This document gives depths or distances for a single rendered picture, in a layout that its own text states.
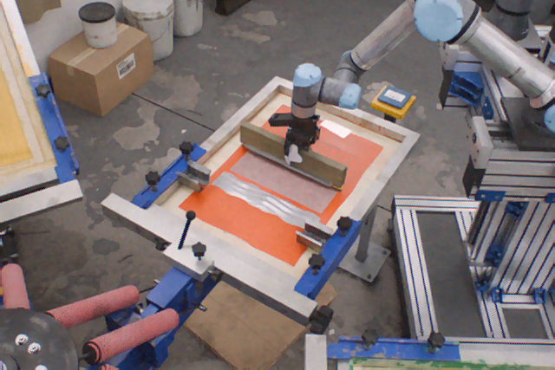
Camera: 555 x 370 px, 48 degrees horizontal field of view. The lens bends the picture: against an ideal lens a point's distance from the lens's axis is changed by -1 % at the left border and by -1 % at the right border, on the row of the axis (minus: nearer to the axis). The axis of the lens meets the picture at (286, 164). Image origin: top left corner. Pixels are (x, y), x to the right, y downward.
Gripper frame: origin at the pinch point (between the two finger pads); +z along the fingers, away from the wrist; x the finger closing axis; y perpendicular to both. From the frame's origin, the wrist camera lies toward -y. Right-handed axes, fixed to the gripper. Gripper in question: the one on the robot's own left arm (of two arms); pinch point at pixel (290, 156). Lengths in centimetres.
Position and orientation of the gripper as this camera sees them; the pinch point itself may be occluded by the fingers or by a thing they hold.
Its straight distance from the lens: 203.8
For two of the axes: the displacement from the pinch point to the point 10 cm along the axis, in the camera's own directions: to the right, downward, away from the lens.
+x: 5.1, -5.7, 6.4
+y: 8.5, 4.1, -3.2
